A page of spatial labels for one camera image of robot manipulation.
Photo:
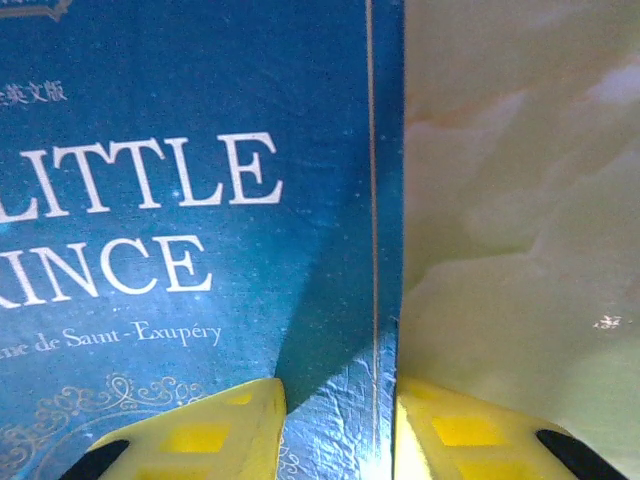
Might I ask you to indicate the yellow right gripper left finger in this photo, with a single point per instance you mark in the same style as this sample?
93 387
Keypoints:
210 445

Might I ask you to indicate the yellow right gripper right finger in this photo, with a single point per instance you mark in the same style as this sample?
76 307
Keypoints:
465 445

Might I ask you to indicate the blue Little Prince book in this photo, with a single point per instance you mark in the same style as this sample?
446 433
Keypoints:
200 275

